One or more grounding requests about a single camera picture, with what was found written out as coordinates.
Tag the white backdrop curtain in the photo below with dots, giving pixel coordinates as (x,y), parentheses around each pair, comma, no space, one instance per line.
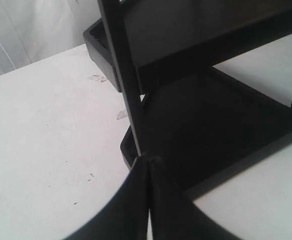
(32,30)

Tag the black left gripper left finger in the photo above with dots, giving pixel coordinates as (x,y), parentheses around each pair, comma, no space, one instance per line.
(125,216)

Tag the black metal shelf rack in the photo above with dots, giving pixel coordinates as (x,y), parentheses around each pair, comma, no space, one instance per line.
(206,125)

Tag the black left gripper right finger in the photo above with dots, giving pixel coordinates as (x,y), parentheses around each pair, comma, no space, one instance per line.
(173,215)

